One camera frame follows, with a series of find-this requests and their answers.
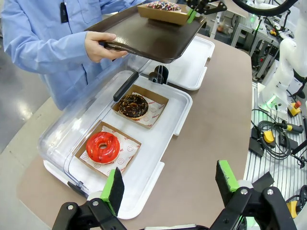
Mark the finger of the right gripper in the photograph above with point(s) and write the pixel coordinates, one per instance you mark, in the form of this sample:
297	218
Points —
192	3
191	16

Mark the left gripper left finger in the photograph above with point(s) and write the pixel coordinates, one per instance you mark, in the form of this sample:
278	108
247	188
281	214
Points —
115	191

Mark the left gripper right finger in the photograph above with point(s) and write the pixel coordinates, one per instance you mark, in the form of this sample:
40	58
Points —
224	182

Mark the cardboard donut box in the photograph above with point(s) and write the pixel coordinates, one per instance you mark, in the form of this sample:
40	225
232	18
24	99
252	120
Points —
163	17
82	153
158	94

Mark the chocolate donut rainbow sprinkles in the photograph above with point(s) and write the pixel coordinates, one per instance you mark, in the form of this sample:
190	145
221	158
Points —
158	5

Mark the black serving tray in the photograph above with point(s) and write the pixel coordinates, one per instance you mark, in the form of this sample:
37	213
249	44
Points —
148	40

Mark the person's left forearm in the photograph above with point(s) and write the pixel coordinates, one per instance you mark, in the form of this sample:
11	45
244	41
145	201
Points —
120	3

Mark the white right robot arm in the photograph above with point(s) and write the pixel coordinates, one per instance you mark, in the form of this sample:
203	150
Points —
285	62

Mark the person's right forearm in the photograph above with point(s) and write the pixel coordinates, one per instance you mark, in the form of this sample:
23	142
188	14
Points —
48	50

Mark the red glazed donut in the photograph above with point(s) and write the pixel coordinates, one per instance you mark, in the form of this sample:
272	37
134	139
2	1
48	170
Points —
93	148

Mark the chocolate donut with nuts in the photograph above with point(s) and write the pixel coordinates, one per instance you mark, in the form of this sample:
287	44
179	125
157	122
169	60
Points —
127	107

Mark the person in blue shirt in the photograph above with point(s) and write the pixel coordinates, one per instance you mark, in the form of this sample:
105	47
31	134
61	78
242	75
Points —
48	79

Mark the person's right hand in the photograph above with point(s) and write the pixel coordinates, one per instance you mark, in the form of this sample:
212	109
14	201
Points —
94	50

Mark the white smile print paper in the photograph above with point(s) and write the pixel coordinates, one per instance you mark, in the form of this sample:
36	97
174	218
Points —
153	115
127	153

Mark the black box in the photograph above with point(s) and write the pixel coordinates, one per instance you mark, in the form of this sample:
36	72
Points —
256	147

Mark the white display tray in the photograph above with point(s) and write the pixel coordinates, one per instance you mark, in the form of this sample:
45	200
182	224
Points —
168	134
189	69

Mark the yellow emergency stop button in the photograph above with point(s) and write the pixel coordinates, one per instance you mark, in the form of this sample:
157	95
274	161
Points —
294	110

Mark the black clip-on badge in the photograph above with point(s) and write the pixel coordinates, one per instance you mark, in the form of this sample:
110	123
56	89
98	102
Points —
64	13

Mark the aluminium frame rack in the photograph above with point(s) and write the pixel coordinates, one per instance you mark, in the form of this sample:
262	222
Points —
242	31

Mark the yellow black enabling switch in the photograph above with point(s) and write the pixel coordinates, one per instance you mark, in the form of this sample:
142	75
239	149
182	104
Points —
268	137

